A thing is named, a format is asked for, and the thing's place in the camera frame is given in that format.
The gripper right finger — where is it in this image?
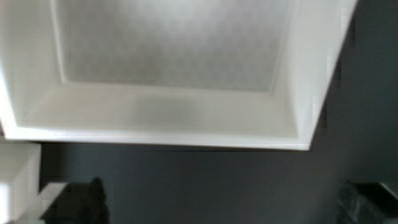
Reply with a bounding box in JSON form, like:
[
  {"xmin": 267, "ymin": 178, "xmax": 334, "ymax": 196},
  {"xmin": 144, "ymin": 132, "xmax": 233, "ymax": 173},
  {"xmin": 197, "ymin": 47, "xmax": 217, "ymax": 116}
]
[{"xmin": 338, "ymin": 182, "xmax": 398, "ymax": 224}]

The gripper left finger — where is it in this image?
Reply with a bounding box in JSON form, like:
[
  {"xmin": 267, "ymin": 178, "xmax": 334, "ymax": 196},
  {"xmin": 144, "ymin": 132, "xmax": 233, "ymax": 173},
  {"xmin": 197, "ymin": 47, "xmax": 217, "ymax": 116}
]
[{"xmin": 39, "ymin": 178, "xmax": 110, "ymax": 224}]

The white front drawer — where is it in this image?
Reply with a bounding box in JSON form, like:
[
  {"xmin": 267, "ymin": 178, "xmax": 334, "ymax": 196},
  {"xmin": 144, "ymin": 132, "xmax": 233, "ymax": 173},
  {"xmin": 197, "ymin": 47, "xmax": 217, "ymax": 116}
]
[{"xmin": 0, "ymin": 0, "xmax": 359, "ymax": 151}]

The white L-shaped fence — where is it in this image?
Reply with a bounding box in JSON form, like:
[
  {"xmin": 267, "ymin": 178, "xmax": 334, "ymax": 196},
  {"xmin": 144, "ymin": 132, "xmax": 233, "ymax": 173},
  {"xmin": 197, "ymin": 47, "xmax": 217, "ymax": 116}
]
[{"xmin": 0, "ymin": 141, "xmax": 68, "ymax": 224}]

